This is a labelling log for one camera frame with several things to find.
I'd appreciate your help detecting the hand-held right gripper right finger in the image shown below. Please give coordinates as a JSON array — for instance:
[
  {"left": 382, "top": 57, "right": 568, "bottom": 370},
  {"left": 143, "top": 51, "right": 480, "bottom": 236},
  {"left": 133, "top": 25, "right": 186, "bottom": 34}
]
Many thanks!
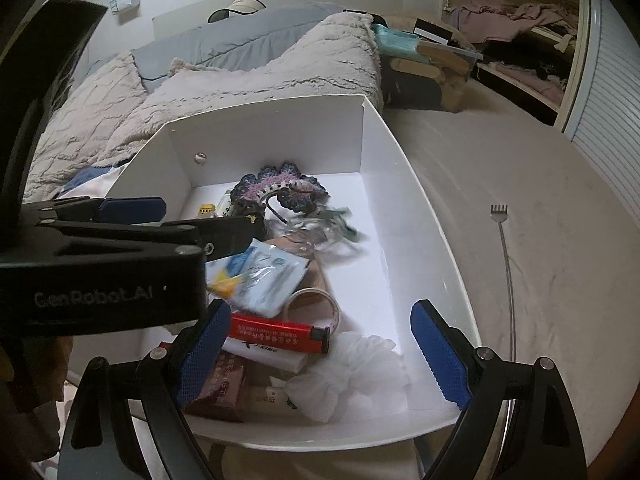
[{"left": 410, "top": 300, "right": 588, "bottom": 480}]

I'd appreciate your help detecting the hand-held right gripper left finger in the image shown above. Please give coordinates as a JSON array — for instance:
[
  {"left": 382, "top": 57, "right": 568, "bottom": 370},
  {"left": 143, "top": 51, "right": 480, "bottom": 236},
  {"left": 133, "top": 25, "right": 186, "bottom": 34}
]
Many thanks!
[{"left": 60, "top": 300, "right": 233, "bottom": 480}]

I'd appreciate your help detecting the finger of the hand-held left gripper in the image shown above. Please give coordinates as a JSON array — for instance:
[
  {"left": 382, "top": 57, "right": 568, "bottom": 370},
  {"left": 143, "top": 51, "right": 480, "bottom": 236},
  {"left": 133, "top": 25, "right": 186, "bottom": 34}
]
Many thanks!
[
  {"left": 17, "top": 215, "right": 262, "bottom": 262},
  {"left": 22, "top": 196, "right": 167, "bottom": 224}
]

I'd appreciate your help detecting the blue white mask packet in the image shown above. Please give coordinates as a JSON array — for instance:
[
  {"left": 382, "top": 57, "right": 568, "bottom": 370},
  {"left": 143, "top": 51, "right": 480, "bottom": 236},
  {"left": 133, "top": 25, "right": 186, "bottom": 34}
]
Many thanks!
[{"left": 206, "top": 239, "right": 308, "bottom": 318}]

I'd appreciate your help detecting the red lighter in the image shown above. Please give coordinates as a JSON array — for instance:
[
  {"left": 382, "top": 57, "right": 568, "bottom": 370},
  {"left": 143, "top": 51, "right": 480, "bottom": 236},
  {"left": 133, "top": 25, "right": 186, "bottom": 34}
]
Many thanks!
[{"left": 229, "top": 312, "right": 332, "bottom": 356}]

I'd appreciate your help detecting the white cardboard box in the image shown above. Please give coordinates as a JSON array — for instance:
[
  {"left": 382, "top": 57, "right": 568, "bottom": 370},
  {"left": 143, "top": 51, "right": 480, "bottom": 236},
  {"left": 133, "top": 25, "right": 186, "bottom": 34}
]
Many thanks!
[{"left": 102, "top": 94, "right": 481, "bottom": 453}]

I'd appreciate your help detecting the person's left hand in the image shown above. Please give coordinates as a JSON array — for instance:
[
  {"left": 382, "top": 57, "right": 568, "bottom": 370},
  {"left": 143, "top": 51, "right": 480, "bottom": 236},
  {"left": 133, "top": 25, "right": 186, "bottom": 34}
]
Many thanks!
[{"left": 0, "top": 335, "right": 73, "bottom": 411}]

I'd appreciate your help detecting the reddish brown box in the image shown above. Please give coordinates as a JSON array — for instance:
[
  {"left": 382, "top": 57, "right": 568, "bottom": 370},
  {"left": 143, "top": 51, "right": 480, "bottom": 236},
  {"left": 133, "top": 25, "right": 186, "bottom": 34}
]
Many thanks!
[{"left": 185, "top": 350, "right": 248, "bottom": 423}]

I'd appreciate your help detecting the dark blue cloth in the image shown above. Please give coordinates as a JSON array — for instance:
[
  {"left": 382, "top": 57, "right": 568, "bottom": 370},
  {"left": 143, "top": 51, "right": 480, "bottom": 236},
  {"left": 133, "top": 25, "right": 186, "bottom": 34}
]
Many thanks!
[{"left": 60, "top": 167, "right": 121, "bottom": 193}]

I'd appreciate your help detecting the cream tube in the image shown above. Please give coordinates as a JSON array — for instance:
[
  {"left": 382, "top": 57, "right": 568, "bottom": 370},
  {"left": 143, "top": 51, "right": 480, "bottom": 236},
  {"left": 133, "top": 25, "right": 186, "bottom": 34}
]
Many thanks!
[{"left": 240, "top": 375, "right": 301, "bottom": 413}]

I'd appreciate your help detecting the metal back scratcher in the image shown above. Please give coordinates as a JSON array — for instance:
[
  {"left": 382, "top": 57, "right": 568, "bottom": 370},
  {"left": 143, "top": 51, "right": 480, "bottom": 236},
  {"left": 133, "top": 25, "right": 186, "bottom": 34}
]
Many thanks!
[{"left": 487, "top": 204, "right": 517, "bottom": 361}]

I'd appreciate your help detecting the beige tape roll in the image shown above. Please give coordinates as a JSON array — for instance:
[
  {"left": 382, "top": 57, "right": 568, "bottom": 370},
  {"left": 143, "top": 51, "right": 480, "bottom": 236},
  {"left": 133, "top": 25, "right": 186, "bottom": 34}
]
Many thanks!
[{"left": 287, "top": 288, "right": 342, "bottom": 333}]

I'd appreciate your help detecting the printed bed sheet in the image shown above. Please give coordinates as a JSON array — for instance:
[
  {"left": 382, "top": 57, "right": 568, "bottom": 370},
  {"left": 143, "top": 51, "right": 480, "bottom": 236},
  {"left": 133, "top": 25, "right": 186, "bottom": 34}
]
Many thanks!
[{"left": 30, "top": 170, "right": 421, "bottom": 480}]

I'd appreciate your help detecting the beige fluffy blanket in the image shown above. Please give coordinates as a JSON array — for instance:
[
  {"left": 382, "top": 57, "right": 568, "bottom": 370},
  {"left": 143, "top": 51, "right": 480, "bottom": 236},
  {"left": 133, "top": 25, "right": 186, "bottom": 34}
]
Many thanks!
[{"left": 25, "top": 10, "right": 383, "bottom": 206}]

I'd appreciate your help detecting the white headboard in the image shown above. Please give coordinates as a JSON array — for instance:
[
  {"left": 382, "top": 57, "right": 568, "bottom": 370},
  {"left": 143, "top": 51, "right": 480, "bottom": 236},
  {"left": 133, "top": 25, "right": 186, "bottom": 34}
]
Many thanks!
[{"left": 152, "top": 0, "right": 403, "bottom": 41}]

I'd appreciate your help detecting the grey pillow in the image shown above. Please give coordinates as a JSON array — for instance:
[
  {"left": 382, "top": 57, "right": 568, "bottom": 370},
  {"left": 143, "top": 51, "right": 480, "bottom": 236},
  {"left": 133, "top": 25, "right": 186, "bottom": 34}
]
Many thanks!
[{"left": 65, "top": 2, "right": 351, "bottom": 93}]

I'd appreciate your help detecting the teal packet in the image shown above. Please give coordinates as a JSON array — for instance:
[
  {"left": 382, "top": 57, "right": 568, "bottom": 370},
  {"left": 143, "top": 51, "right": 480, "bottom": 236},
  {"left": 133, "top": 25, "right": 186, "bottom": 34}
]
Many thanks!
[{"left": 371, "top": 24, "right": 418, "bottom": 58}]

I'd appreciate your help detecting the black white striped box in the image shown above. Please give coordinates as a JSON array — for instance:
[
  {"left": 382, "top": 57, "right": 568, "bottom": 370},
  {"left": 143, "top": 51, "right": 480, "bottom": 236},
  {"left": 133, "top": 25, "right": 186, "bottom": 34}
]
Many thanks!
[{"left": 414, "top": 17, "right": 453, "bottom": 46}]

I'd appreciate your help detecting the white louvre door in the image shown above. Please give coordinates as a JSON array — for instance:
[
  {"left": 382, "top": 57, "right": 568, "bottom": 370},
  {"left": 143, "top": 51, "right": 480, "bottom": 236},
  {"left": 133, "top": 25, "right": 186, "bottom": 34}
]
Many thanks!
[{"left": 562, "top": 0, "right": 640, "bottom": 241}]

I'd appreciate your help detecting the pile of dark clothes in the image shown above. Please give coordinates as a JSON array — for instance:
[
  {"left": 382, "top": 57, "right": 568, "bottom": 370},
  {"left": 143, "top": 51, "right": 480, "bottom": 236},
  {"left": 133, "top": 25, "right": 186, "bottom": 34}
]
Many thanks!
[{"left": 480, "top": 35, "right": 576, "bottom": 91}]

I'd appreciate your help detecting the pile of pink clothes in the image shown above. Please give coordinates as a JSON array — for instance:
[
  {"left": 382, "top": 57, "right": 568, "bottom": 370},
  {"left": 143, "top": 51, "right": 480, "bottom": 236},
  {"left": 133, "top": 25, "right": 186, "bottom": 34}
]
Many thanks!
[{"left": 445, "top": 0, "right": 576, "bottom": 43}]

